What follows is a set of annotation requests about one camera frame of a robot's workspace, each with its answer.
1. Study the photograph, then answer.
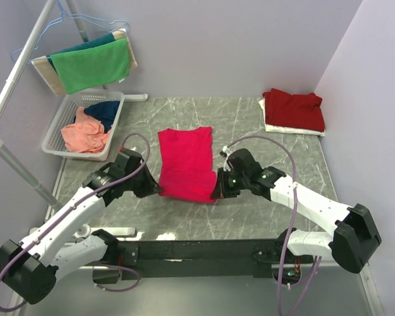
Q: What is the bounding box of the white laundry basket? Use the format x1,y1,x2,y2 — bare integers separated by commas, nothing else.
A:
41,89,124,161

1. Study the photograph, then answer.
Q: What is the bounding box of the aluminium rail frame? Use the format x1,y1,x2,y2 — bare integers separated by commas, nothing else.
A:
15,261,384,315

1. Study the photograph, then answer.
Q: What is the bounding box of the salmon t-shirt in basket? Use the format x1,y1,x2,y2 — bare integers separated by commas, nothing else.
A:
61,107,110,153

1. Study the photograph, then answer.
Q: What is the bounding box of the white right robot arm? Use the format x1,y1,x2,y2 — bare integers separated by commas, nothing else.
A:
211,149,382,274

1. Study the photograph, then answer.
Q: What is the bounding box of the pink red t-shirt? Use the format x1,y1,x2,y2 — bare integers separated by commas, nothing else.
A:
158,126,217,203

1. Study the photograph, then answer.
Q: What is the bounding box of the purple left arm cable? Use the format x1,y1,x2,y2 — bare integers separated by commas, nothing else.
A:
0,132,151,312

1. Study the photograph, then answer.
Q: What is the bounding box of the white clothes rack pole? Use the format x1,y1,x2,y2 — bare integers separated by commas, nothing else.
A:
0,0,109,211

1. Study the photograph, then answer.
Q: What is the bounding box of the green hanging towel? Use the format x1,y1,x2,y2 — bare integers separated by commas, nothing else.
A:
50,38,130,94

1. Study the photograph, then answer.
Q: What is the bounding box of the beige hanging towel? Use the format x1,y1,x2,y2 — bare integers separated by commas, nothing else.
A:
31,28,138,95

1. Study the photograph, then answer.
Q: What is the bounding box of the white folded t-shirt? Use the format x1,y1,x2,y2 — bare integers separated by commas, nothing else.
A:
258,97,326,137

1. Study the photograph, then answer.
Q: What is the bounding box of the dark red folded t-shirt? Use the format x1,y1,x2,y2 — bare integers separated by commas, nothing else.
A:
262,88,326,131

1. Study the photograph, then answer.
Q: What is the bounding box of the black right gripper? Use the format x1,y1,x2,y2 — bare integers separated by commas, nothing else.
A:
211,167,249,199

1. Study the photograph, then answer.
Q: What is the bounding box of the teal hanging towel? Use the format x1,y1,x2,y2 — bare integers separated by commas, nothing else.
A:
46,33,116,73

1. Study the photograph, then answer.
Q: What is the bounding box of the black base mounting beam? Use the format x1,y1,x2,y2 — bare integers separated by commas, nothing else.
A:
78,239,317,284

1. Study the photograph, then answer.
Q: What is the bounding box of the blue wire hanger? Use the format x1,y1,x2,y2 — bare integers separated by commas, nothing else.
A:
10,7,130,65

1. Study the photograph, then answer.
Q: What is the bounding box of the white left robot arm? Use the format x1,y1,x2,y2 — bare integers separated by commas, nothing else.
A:
0,148,161,305

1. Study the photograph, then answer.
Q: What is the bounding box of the navy t-shirt in basket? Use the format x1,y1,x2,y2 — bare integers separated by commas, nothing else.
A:
84,101,120,133

